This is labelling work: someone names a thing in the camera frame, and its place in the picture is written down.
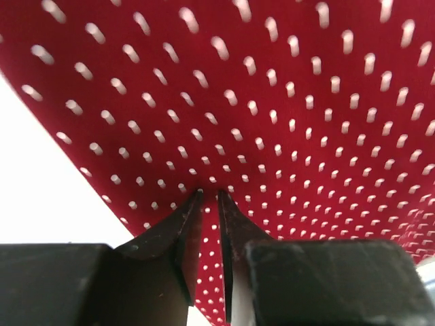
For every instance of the red polka dot skirt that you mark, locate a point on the red polka dot skirt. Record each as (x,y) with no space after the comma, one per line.
(317,117)

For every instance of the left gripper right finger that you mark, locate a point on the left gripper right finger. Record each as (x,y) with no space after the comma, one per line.
(321,282)

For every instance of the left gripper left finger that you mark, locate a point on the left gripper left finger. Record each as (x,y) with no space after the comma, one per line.
(149,280)

